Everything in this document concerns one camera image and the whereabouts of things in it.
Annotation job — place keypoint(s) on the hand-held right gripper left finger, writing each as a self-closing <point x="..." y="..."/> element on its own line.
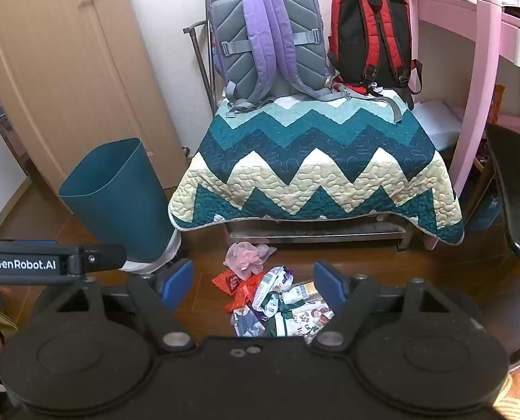
<point x="177" y="282"/>

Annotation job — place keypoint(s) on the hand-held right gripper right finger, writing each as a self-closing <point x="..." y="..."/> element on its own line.
<point x="328" y="284"/>

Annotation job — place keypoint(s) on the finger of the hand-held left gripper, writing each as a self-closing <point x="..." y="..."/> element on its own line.
<point x="107" y="257"/>

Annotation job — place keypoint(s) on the green white printed wrapper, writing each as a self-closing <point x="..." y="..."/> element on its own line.
<point x="295" y="319"/>

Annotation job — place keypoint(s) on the orange net bag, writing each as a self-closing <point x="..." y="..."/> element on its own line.
<point x="226" y="282"/>

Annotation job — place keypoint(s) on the teal plastic bin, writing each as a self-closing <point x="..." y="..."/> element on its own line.
<point x="120" y="197"/>

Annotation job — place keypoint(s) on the red plastic bag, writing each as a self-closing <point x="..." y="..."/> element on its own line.
<point x="244" y="293"/>

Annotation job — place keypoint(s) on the pink plastic bag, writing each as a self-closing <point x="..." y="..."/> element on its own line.
<point x="247" y="259"/>

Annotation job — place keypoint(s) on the zigzag quilted blanket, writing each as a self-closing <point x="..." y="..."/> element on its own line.
<point x="312" y="170"/>

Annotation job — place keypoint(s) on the blue box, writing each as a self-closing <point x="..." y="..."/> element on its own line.
<point x="485" y="212"/>

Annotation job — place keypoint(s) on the light wooden door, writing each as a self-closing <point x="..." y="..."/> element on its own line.
<point x="67" y="74"/>

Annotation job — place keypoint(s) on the black chair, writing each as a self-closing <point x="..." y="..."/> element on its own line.
<point x="516" y="183"/>

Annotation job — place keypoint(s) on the orange snack packet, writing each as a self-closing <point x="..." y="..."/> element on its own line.
<point x="497" y="103"/>

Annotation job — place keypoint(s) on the red black backpack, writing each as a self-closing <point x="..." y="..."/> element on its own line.
<point x="373" y="35"/>

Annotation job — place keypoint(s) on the purple grey backpack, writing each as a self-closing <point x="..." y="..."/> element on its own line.
<point x="266" y="35"/>

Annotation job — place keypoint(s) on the pink desk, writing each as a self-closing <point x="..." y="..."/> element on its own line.
<point x="474" y="52"/>

